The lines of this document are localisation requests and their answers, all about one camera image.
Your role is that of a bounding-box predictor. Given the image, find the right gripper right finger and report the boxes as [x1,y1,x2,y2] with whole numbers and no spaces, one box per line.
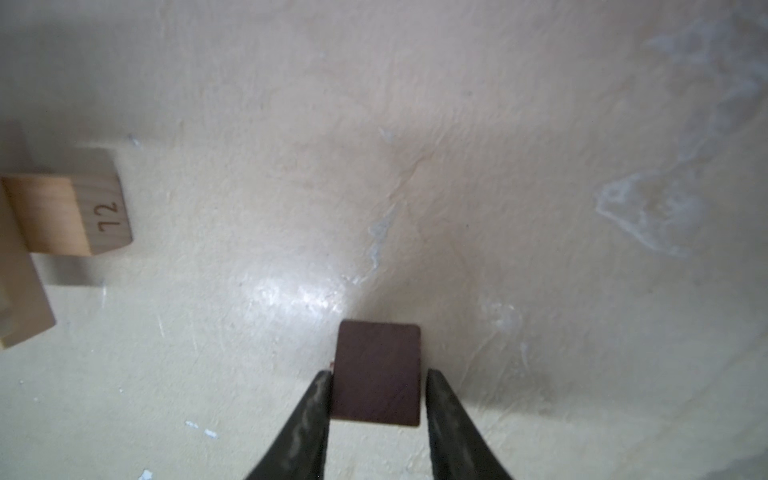
[425,369,513,480]

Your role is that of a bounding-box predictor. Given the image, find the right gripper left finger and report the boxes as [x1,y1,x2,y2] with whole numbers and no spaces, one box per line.
[246,370,333,480]

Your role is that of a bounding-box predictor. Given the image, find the dark brown house block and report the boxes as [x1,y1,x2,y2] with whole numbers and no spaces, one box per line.
[330,319,421,427]

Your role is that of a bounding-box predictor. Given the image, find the wood block numbered 31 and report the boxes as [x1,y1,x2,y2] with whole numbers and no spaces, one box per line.
[1,187,56,349]

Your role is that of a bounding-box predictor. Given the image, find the wood block numbered 72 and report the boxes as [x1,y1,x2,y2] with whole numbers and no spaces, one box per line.
[1,147,133,257]

